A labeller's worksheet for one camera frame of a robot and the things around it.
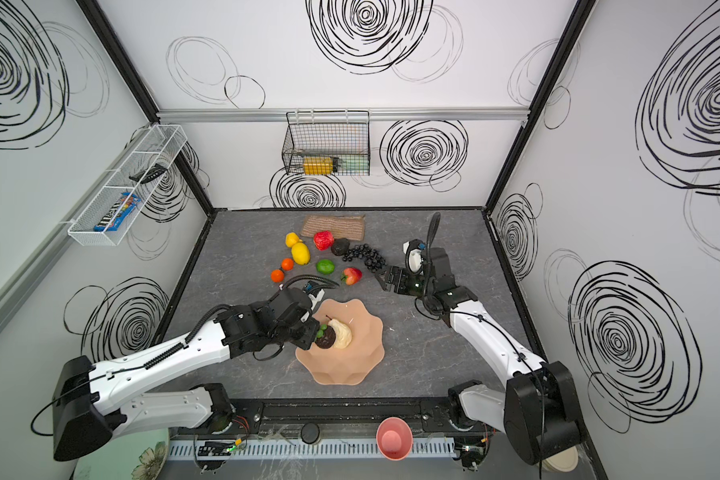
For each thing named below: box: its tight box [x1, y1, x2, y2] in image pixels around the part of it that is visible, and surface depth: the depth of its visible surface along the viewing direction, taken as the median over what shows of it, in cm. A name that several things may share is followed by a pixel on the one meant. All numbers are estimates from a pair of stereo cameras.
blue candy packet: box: [93, 192, 142, 232], surface depth 72 cm
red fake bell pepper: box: [313, 230, 335, 251], surface depth 107 cm
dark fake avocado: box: [331, 238, 350, 256], surface depth 107 cm
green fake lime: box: [316, 259, 335, 275], surface depth 101 cm
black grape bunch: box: [342, 244, 386, 273], surface depth 104 cm
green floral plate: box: [72, 428, 170, 480], surface depth 68 cm
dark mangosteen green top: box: [315, 324, 336, 349], surface depth 77 cm
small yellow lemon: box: [285, 232, 303, 248], surface depth 109 cm
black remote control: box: [129, 163, 168, 184], surface depth 82 cm
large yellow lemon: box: [291, 242, 311, 266], surface depth 104 cm
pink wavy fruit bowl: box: [295, 298, 385, 386], surface depth 83 cm
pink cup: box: [376, 416, 413, 462], surface depth 71 cm
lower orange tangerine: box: [271, 269, 285, 283], surface depth 101 cm
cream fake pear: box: [328, 318, 353, 349], surface depth 83 cm
